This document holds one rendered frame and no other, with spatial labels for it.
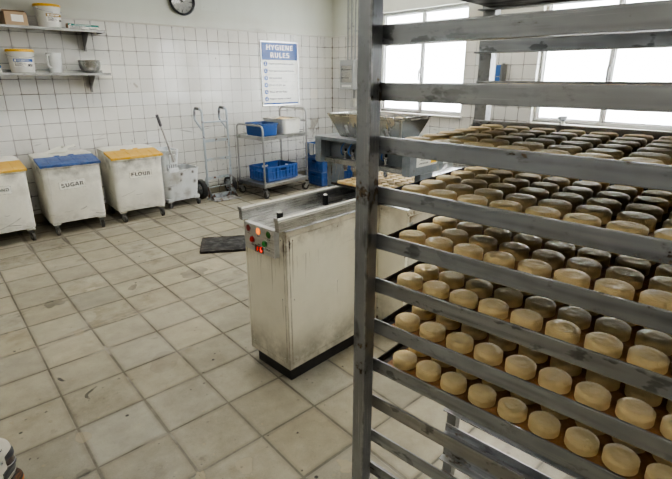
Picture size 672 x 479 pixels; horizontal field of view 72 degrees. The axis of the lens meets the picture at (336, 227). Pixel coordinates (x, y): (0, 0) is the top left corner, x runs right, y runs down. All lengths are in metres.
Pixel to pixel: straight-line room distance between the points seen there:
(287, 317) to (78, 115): 4.15
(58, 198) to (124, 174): 0.67
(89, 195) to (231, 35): 2.79
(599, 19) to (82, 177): 5.00
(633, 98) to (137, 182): 5.14
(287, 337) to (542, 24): 1.98
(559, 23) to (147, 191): 5.12
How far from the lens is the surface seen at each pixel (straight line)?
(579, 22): 0.69
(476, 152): 0.74
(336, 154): 2.92
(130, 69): 6.10
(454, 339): 0.91
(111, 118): 6.03
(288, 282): 2.26
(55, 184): 5.29
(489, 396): 0.94
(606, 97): 0.68
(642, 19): 0.68
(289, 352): 2.44
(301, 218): 2.22
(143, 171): 5.49
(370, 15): 0.81
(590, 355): 0.77
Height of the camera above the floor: 1.53
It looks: 18 degrees down
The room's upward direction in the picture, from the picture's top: straight up
